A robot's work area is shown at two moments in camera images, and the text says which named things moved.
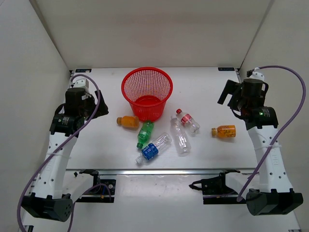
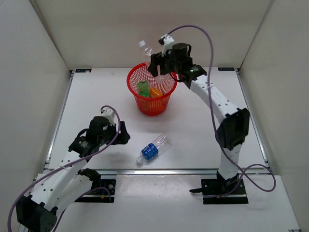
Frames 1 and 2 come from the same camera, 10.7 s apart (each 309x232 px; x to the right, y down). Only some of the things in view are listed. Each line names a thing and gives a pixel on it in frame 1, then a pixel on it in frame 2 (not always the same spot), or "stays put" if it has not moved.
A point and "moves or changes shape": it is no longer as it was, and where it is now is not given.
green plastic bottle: (144, 136) to (143, 88)
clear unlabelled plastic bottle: (181, 138) to (159, 78)
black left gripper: (102, 109) to (123, 137)
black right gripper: (231, 88) to (157, 58)
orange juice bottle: (224, 131) moves or changes shape
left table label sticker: (83, 70) stays put
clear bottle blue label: (150, 151) stays put
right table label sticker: (226, 69) stays put
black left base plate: (103, 191) stays put
